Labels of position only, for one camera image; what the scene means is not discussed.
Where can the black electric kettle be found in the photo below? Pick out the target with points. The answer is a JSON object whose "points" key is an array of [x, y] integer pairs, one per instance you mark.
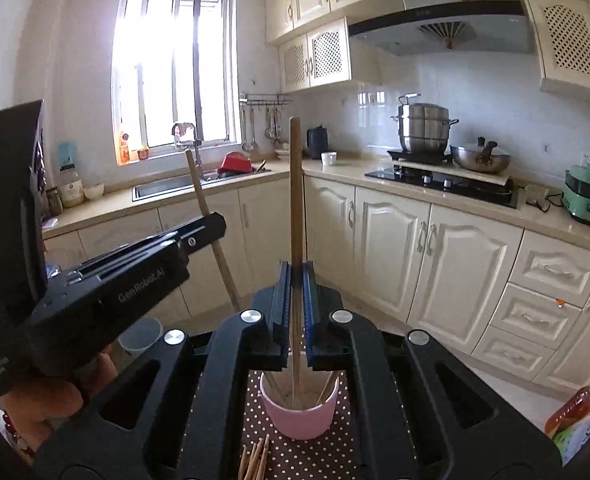
{"points": [[317, 142]]}

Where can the cream base cabinets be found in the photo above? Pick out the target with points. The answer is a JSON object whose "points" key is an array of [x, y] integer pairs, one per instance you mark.
{"points": [[455, 255]]}

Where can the small white bowl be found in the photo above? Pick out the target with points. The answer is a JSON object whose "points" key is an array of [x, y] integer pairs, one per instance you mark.
{"points": [[94, 191]]}

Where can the stainless steel sink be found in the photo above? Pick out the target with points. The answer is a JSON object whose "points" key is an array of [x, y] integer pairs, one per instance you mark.
{"points": [[165, 187]]}

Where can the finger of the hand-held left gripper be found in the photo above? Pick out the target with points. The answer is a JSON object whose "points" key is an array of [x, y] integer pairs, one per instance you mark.
{"points": [[195, 235]]}

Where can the person's left hand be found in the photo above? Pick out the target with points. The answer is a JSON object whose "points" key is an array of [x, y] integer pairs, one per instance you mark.
{"points": [[50, 405]]}

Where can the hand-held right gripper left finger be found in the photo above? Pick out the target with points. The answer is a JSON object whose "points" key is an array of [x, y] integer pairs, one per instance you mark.
{"points": [[288, 310]]}

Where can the white cup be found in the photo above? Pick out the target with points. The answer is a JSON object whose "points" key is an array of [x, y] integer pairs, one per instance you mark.
{"points": [[329, 159]]}

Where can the red bowl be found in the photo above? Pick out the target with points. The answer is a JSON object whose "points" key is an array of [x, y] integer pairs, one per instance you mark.
{"points": [[235, 162]]}

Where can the stacked ceramic bowls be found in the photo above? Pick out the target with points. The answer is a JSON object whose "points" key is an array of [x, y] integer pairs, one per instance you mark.
{"points": [[282, 149]]}

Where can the stainless steel steamer pot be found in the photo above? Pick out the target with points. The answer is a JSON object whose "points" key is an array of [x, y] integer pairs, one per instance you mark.
{"points": [[422, 130]]}

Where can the clear plastic container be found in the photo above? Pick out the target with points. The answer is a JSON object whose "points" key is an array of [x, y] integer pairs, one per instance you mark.
{"points": [[140, 337]]}

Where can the metal wok with lid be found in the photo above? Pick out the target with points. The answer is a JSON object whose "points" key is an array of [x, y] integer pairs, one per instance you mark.
{"points": [[480, 157]]}

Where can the hanging kitchen utensils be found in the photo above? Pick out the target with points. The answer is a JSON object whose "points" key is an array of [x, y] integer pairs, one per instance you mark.
{"points": [[273, 125]]}

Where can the large lattice door cabinet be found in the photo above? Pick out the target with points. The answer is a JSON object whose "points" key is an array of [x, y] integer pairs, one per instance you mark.
{"points": [[570, 42]]}

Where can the pile of loose wooden chopsticks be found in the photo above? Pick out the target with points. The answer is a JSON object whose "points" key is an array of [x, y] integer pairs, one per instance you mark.
{"points": [[255, 460]]}

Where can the small lattice door cabinet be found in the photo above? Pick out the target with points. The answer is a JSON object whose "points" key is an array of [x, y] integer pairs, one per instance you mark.
{"points": [[320, 57]]}

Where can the dark glass jar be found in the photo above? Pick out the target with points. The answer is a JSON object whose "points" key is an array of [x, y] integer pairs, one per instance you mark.
{"points": [[54, 201]]}

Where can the black gas stove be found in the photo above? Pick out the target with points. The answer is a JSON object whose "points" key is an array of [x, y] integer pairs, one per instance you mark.
{"points": [[455, 190]]}

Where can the glass jar with white lid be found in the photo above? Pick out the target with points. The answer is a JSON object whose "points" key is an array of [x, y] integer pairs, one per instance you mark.
{"points": [[71, 185]]}

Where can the wooden board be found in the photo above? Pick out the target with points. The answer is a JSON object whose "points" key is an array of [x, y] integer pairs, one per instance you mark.
{"points": [[455, 176]]}

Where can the metal sink faucet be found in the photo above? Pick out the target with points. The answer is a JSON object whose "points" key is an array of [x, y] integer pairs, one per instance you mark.
{"points": [[190, 135]]}

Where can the range hood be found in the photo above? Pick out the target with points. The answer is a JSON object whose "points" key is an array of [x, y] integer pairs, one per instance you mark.
{"points": [[440, 30]]}

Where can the pink cup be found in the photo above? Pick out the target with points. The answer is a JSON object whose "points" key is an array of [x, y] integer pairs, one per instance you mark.
{"points": [[300, 420]]}

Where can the kitchen window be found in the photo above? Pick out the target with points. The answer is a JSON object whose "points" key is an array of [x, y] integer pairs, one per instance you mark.
{"points": [[175, 60]]}

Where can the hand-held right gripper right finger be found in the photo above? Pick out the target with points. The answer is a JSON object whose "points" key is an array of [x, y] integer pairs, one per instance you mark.
{"points": [[308, 310]]}

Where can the orange oil bottle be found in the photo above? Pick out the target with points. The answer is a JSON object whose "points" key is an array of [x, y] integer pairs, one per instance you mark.
{"points": [[577, 405]]}

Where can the metal wall rack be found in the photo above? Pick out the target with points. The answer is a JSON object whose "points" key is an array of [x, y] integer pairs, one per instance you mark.
{"points": [[265, 97]]}

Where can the small red jar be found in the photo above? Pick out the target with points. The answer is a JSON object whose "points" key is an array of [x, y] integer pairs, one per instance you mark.
{"points": [[143, 153]]}

